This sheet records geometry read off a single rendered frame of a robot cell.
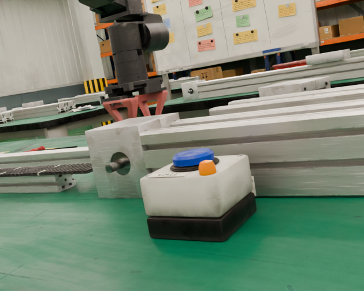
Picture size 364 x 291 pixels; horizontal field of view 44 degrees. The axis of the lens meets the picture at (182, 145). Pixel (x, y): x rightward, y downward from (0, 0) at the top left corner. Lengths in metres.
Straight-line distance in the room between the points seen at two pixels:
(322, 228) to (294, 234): 0.02
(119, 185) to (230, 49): 3.16
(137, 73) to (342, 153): 0.47
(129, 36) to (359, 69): 1.39
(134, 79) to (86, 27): 7.94
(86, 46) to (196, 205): 8.54
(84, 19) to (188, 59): 5.02
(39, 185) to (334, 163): 0.48
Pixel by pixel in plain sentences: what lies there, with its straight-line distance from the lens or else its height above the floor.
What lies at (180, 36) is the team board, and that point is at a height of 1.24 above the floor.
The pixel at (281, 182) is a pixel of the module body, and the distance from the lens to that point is 0.49.
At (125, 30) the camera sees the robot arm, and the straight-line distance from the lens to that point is 0.83.
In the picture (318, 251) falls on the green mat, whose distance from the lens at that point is 0.36.
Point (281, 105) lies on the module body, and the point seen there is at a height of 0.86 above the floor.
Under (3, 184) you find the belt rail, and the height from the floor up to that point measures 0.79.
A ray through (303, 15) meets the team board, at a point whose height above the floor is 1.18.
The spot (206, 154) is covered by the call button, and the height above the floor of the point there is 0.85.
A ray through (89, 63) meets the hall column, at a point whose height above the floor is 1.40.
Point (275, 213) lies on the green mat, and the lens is 0.45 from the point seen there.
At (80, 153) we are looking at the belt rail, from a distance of 0.95.
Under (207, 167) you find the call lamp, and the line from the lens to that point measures 0.38.
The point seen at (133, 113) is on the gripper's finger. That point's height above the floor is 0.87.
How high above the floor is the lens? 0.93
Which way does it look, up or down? 9 degrees down
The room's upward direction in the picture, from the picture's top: 10 degrees counter-clockwise
